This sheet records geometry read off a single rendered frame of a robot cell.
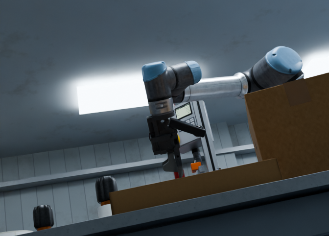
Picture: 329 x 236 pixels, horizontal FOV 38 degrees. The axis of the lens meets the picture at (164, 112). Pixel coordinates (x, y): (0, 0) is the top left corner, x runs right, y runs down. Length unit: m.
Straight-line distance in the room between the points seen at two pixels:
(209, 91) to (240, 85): 0.13
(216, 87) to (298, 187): 0.99
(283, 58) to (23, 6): 2.34
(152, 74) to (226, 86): 0.38
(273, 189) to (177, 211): 0.14
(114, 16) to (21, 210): 3.31
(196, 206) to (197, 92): 0.95
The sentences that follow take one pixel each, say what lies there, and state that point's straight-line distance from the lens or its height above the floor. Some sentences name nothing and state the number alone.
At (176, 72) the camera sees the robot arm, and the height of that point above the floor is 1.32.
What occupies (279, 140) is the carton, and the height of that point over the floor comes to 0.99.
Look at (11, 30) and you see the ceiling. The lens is 3.87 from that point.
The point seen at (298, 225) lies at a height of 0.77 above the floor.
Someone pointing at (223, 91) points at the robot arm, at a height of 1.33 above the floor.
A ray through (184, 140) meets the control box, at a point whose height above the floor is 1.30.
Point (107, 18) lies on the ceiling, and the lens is 3.83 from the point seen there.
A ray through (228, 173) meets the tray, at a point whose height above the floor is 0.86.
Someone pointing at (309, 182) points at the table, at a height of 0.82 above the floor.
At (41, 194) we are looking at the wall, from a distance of 6.37.
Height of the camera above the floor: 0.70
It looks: 21 degrees up
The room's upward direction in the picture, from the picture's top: 12 degrees counter-clockwise
